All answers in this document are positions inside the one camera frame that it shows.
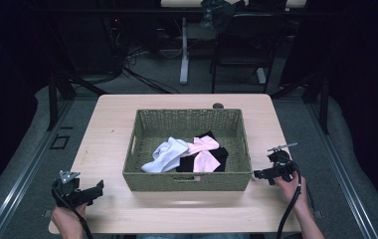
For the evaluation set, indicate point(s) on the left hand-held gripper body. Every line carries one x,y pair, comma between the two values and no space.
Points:
67,193

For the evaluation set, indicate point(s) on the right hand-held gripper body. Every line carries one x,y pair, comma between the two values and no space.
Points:
281,164

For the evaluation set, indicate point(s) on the black sock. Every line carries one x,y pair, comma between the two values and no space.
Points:
223,157

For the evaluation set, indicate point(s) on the pink sock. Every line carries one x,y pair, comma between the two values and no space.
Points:
205,143
205,162

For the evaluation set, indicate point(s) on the green woven basket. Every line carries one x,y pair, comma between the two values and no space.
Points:
190,183

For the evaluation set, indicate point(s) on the white sock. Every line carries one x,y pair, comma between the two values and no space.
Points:
167,155

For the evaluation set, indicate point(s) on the person's right hand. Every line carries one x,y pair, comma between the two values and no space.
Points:
293,192

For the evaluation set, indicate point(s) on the person's left hand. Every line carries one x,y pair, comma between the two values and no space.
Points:
68,219

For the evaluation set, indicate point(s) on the black metal stand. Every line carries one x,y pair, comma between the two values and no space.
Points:
324,106
52,99

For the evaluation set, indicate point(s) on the small black round knob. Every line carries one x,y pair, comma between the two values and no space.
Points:
218,106

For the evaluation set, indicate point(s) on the white desk leg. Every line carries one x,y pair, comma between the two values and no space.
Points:
261,75
184,59

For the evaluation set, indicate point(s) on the black chair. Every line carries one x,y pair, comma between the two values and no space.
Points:
243,43

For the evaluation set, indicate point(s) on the dark bag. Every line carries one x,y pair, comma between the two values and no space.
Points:
217,13

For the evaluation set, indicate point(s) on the metal floor rail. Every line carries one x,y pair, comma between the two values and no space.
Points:
28,172
342,172

